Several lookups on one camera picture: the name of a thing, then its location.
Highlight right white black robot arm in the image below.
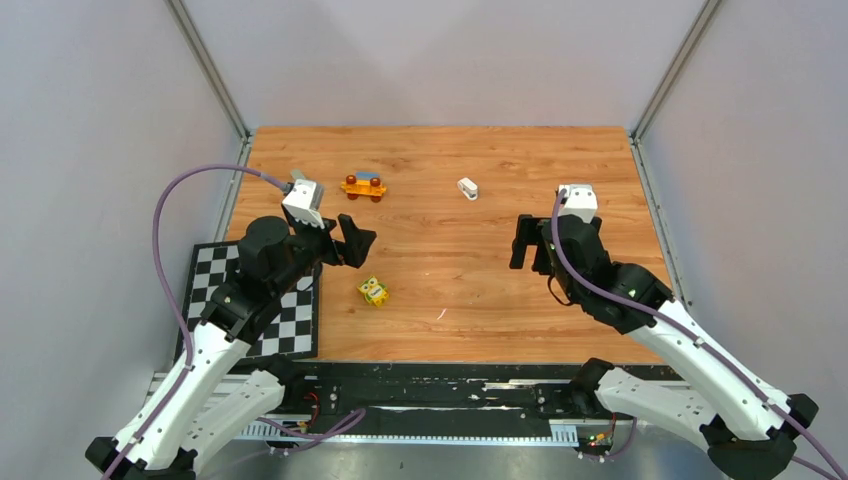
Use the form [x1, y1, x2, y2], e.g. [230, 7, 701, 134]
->
[509, 214, 819, 479]

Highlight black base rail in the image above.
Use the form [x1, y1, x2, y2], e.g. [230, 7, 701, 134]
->
[235, 361, 652, 448]

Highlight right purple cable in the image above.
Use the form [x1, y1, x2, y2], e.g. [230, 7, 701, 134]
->
[551, 189, 848, 480]

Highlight purple cable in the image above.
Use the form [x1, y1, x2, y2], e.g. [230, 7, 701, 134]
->
[551, 189, 848, 480]
[99, 163, 293, 480]

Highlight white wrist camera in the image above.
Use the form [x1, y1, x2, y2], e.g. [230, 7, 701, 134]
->
[282, 180, 324, 213]
[557, 184, 598, 223]

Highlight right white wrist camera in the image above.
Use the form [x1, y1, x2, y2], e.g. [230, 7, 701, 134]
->
[557, 184, 598, 223]

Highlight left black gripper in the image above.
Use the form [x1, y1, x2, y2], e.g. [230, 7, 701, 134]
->
[273, 212, 375, 296]

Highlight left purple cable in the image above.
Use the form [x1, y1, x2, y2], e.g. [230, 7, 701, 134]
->
[99, 163, 293, 480]

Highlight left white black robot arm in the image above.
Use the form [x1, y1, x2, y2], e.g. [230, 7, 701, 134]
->
[85, 214, 377, 479]

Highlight orange toy car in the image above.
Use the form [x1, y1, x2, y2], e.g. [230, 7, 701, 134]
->
[340, 172, 387, 203]

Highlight small white stapler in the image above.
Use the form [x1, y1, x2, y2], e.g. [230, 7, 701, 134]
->
[457, 177, 479, 201]

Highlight yellow owl toy block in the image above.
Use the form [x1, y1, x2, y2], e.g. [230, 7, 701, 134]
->
[358, 276, 389, 307]

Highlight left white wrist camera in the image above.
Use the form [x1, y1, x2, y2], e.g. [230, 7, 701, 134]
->
[282, 180, 324, 213]

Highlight checkerboard calibration mat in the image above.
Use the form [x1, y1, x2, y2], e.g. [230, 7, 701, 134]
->
[182, 241, 322, 372]

